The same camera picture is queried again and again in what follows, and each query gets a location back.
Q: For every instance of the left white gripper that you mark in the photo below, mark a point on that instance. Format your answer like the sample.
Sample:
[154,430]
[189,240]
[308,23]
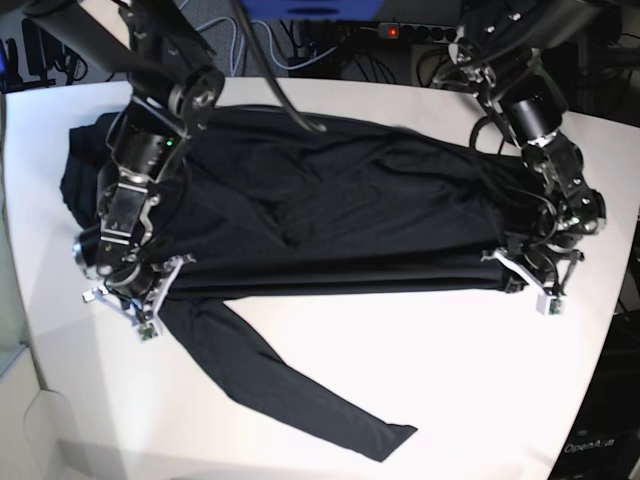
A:
[546,268]

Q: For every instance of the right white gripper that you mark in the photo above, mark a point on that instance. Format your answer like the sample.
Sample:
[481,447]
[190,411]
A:
[139,293]

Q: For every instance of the black long-sleeve T-shirt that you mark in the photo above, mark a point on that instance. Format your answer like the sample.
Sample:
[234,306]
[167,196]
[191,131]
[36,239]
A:
[269,210]

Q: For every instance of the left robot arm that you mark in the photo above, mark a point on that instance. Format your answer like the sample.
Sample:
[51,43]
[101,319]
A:
[496,55]

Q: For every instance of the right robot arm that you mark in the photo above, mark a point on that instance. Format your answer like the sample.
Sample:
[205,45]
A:
[175,88]

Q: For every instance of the black OpenArm equipment case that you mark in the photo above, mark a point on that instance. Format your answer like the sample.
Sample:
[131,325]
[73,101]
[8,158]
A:
[603,442]

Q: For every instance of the blue plastic box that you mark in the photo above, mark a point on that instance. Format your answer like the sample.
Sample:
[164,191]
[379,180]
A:
[358,10]

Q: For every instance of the black power strip red switch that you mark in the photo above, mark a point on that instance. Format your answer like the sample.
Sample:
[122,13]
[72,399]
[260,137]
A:
[403,35]

